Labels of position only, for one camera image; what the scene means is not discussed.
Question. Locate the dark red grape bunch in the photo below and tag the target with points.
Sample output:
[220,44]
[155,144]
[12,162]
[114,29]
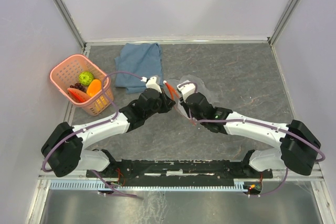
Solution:
[78,86]

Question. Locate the clear zip bag red zipper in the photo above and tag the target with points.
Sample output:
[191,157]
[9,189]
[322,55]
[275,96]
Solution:
[175,95]

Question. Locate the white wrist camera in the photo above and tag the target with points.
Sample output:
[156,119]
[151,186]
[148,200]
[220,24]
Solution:
[187,88]
[154,83]

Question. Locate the orange mango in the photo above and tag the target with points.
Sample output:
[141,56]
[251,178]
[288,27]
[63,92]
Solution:
[94,87]

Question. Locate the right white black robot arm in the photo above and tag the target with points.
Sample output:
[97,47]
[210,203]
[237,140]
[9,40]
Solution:
[293,146]

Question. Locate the blue folded cloth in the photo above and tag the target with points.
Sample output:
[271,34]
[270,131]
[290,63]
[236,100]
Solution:
[137,61]

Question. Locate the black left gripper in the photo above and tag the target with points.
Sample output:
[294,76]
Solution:
[168,104]

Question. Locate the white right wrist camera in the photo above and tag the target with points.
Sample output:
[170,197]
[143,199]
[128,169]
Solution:
[187,88]

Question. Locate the pink plastic perforated basket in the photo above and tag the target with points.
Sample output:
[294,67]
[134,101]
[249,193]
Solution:
[67,73]

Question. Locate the red watermelon slice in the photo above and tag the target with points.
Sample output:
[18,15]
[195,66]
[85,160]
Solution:
[78,95]

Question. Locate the green custard apple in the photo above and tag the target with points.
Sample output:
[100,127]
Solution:
[85,78]

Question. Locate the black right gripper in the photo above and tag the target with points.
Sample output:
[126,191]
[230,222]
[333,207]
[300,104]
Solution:
[184,104]

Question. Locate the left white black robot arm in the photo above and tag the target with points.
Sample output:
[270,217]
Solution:
[66,149]

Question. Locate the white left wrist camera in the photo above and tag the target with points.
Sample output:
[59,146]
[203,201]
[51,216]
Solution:
[154,83]

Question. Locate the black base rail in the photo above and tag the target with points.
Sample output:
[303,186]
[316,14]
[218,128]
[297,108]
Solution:
[182,173]

